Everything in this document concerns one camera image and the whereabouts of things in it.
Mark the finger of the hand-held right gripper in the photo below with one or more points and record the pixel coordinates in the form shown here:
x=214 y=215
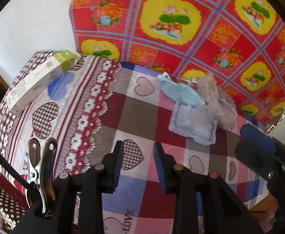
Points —
x=252 y=151
x=254 y=132

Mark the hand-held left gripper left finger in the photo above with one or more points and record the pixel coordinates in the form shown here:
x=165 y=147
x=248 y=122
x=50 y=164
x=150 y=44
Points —
x=118 y=165

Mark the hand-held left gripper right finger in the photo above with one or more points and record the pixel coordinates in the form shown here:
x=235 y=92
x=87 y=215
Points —
x=159 y=168

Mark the clear plastic bag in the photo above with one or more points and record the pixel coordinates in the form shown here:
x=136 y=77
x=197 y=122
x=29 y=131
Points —
x=218 y=102

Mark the light blue plastic tray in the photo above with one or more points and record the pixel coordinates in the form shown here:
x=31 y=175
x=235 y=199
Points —
x=193 y=124

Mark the clear plastic bottle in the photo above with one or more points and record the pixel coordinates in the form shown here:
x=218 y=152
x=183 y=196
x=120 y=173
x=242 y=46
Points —
x=188 y=81

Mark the green white cardboard box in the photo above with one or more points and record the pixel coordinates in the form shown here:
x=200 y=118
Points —
x=35 y=82

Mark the patchwork heart print bedsheet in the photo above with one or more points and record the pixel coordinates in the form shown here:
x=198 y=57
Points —
x=137 y=117

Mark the silver metal spring clip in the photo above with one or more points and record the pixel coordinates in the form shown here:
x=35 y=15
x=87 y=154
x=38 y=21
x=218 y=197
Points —
x=42 y=175

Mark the red floral printed cloth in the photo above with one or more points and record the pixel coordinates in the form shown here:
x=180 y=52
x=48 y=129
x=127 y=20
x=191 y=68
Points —
x=137 y=48

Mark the brown polka dot cloth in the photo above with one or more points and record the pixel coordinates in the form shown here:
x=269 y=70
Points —
x=3 y=199

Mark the shiny metal bracket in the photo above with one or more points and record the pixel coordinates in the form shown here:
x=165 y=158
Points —
x=275 y=124

